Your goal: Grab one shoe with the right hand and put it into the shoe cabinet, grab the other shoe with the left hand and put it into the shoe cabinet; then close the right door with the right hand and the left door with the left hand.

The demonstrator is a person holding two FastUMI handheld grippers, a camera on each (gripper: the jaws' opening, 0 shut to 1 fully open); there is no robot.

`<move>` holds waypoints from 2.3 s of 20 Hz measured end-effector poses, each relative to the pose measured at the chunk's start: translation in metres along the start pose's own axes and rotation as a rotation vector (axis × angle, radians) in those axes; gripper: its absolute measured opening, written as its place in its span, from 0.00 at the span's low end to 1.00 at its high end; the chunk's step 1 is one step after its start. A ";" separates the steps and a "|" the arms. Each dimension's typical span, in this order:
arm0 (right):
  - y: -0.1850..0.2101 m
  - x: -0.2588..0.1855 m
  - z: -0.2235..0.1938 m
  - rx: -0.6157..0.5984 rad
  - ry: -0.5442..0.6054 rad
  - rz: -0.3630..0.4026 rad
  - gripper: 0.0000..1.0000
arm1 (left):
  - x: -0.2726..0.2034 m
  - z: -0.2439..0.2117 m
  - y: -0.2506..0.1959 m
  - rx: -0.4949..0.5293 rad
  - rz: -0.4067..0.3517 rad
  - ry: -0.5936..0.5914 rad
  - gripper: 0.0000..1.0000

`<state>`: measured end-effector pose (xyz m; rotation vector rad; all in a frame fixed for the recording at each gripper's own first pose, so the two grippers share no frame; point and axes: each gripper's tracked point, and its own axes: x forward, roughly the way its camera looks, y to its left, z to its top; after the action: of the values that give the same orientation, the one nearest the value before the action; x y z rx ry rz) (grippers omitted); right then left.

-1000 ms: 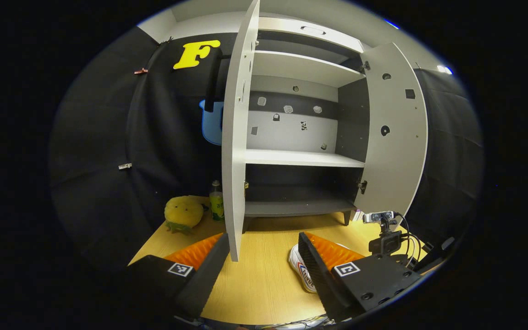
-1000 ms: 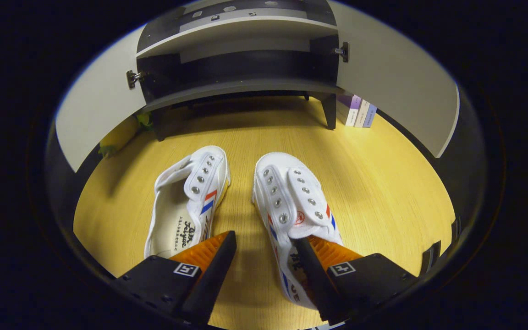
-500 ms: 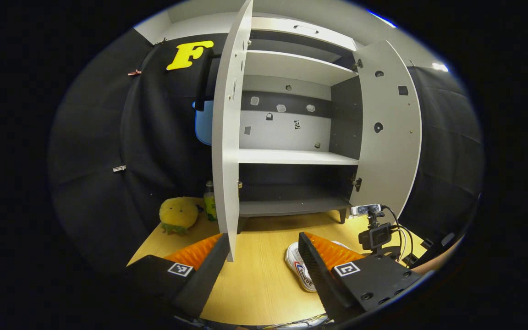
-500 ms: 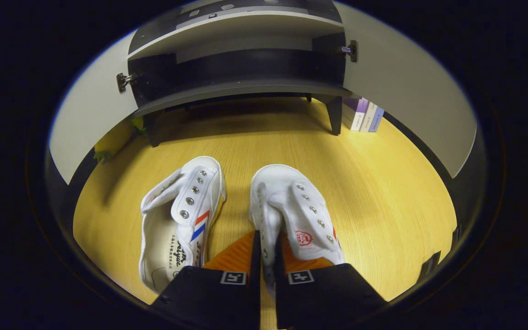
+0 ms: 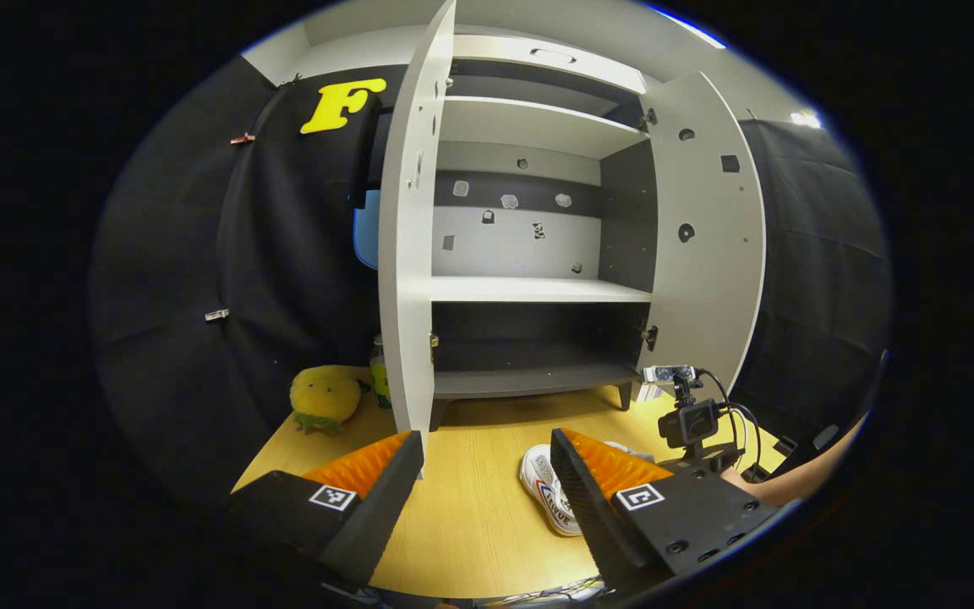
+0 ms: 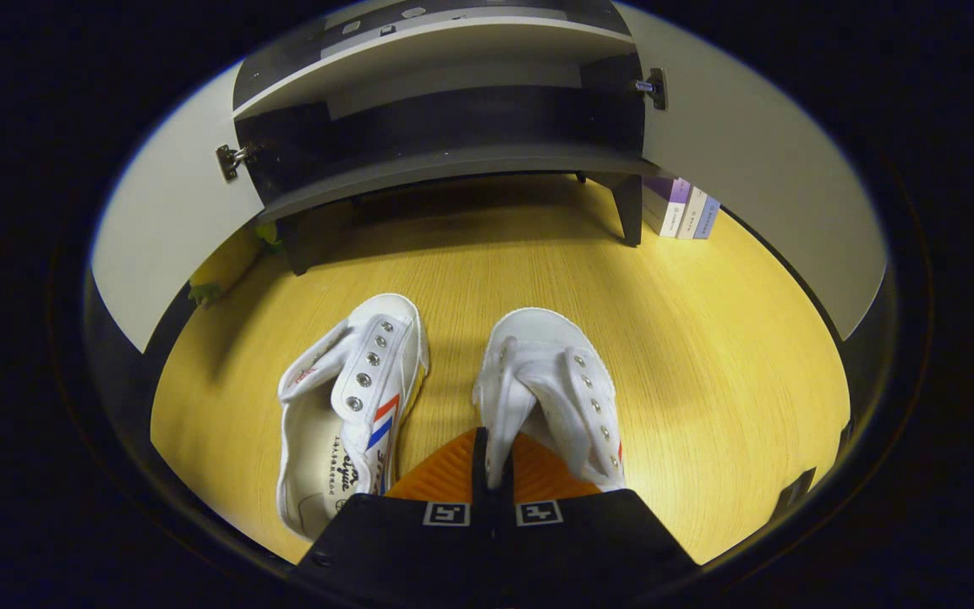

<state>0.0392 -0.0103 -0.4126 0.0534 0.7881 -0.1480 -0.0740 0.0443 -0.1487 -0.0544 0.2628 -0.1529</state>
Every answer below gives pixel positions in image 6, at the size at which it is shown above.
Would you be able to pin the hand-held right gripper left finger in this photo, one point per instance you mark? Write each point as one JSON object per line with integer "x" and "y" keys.
{"x": 402, "y": 541}

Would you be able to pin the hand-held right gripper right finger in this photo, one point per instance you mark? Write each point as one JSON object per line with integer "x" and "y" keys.
{"x": 588, "y": 541}

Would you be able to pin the white canvas shoe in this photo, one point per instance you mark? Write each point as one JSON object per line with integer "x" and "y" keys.
{"x": 369, "y": 372}
{"x": 555, "y": 372}

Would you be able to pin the white shoe cabinet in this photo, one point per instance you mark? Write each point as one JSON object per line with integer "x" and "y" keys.
{"x": 453, "y": 161}

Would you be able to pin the white shoe cabinet door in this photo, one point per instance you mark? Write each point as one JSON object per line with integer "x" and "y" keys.
{"x": 166, "y": 220}
{"x": 757, "y": 161}

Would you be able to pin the black backdrop cloth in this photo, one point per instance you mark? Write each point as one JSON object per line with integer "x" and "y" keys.
{"x": 119, "y": 372}
{"x": 863, "y": 355}

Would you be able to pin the yellow plush toy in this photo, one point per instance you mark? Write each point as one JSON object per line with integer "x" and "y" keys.
{"x": 221, "y": 262}

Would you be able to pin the white book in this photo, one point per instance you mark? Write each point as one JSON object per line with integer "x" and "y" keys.
{"x": 692, "y": 216}

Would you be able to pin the purple book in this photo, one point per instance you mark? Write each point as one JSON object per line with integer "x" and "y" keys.
{"x": 660, "y": 203}

